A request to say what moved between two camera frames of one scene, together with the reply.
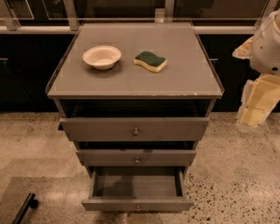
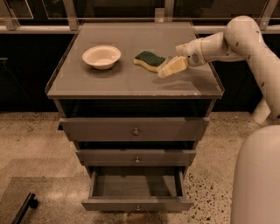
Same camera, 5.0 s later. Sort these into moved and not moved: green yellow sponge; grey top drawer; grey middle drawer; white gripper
Moved: white gripper
Not moved: green yellow sponge; grey middle drawer; grey top drawer
